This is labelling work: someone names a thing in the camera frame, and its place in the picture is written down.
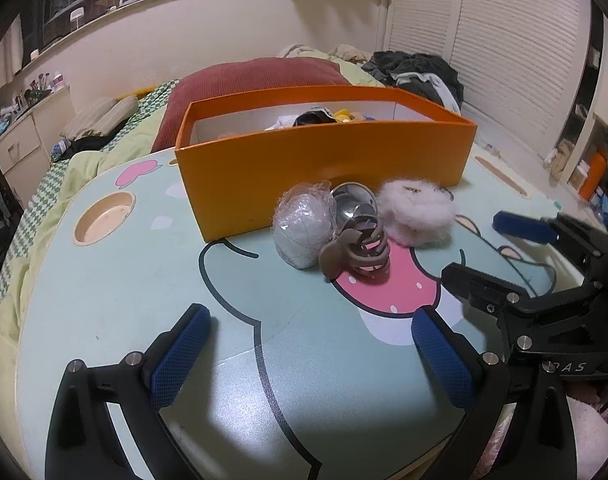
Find red pillow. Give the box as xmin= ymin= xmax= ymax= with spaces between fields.
xmin=151 ymin=57 xmax=353 ymax=154

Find green checkered bed sheet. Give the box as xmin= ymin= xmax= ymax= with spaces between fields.
xmin=0 ymin=80 xmax=179 ymax=303

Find light green quilt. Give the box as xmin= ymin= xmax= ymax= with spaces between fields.
xmin=0 ymin=55 xmax=385 ymax=361

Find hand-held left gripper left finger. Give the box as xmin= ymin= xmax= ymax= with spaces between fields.
xmin=44 ymin=303 xmax=212 ymax=480

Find beige pillow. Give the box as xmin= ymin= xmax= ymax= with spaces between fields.
xmin=59 ymin=95 xmax=141 ymax=142

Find silver compact mirror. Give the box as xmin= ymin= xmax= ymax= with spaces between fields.
xmin=330 ymin=181 xmax=380 ymax=234

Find beige crumpled clothes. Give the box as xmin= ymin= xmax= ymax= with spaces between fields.
xmin=276 ymin=42 xmax=373 ymax=64

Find white wall shelf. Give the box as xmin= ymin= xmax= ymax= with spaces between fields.
xmin=548 ymin=10 xmax=608 ymax=222

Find white cloth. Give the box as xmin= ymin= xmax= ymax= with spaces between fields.
xmin=264 ymin=114 xmax=301 ymax=132

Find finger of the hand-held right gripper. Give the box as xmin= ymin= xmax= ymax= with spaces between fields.
xmin=440 ymin=261 xmax=607 ymax=361
xmin=492 ymin=211 xmax=608 ymax=283

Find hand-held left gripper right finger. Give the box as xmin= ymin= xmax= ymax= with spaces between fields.
xmin=412 ymin=306 xmax=592 ymax=480

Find white mesh bundle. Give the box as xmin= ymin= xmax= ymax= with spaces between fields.
xmin=273 ymin=180 xmax=337 ymax=270

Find pale fleece clothing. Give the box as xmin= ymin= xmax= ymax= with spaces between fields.
xmin=558 ymin=385 xmax=608 ymax=480

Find pale pink fluffy scrunchie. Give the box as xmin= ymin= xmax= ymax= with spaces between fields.
xmin=378 ymin=177 xmax=457 ymax=246

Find brown hair claw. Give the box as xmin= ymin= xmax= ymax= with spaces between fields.
xmin=318 ymin=215 xmax=391 ymax=284

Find makeup brush holder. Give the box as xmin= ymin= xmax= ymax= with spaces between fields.
xmin=20 ymin=72 xmax=53 ymax=107

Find white louvered closet doors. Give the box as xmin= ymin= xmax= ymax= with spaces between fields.
xmin=384 ymin=0 xmax=592 ymax=159

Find orange cardboard box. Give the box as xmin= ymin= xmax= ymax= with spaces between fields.
xmin=174 ymin=85 xmax=478 ymax=244

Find orange bottle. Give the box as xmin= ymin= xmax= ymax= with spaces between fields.
xmin=580 ymin=152 xmax=608 ymax=200

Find cream curtain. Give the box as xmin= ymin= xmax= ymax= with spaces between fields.
xmin=0 ymin=12 xmax=25 ymax=105

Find white drawer cabinet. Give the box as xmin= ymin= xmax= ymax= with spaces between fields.
xmin=0 ymin=85 xmax=78 ymax=192

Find dark clothing pile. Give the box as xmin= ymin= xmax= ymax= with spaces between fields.
xmin=361 ymin=50 xmax=464 ymax=114

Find black glossy cloth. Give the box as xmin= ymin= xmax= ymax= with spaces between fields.
xmin=293 ymin=110 xmax=335 ymax=127

